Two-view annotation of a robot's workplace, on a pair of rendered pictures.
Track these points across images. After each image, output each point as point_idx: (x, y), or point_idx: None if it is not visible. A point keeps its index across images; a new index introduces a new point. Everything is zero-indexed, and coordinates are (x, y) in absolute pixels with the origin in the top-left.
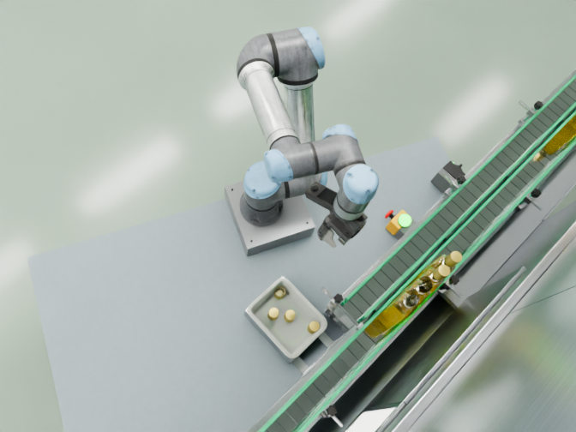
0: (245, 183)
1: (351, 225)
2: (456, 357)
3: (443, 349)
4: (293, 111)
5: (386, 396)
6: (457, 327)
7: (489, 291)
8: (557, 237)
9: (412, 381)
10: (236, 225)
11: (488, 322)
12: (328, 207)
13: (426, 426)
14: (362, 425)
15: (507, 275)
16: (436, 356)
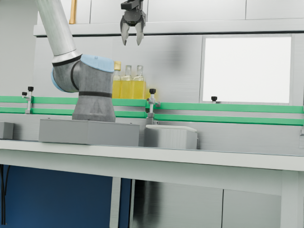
0: (107, 60)
1: (141, 5)
2: (177, 21)
3: (166, 46)
4: (61, 4)
5: (193, 78)
6: (148, 57)
7: (121, 58)
8: (96, 28)
9: (187, 50)
10: (116, 141)
11: (155, 21)
12: (137, 1)
13: (214, 2)
14: (214, 76)
15: (112, 51)
16: (171, 47)
